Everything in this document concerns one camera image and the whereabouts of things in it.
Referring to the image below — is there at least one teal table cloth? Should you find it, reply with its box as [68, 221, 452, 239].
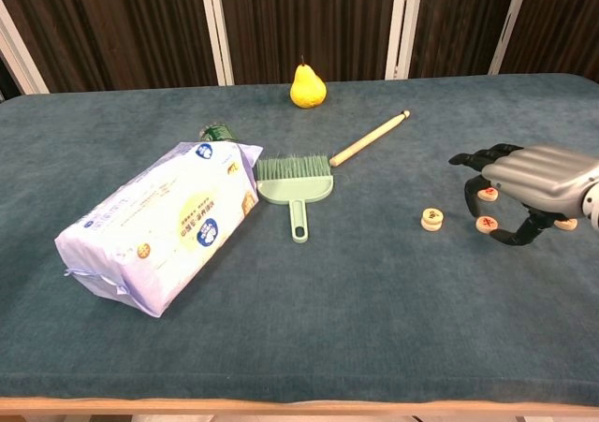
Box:
[0, 72, 599, 404]

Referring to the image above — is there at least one yellow pear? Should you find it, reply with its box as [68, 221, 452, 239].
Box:
[289, 55, 327, 109]

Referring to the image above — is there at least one white purple tissue pack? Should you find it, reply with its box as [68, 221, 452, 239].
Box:
[53, 140, 264, 319]

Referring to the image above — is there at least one mint green hand brush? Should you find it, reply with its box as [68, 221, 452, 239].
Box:
[256, 153, 335, 243]

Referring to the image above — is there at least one dark slatted screen panel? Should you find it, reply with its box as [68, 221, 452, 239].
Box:
[408, 0, 523, 80]
[217, 0, 404, 85]
[500, 0, 599, 84]
[0, 0, 221, 95]

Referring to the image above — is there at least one wooden table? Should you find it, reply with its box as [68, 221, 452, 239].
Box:
[0, 396, 599, 417]

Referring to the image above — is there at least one white partition post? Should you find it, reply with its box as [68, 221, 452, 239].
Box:
[197, 0, 236, 86]
[384, 0, 425, 80]
[0, 0, 51, 96]
[487, 0, 533, 76]

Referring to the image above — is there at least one wooden stick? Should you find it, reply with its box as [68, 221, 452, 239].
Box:
[329, 109, 412, 167]

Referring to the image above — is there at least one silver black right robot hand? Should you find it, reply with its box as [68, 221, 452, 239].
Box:
[447, 142, 599, 247]

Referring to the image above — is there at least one green plastic bottle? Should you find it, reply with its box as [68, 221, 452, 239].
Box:
[197, 121, 237, 143]

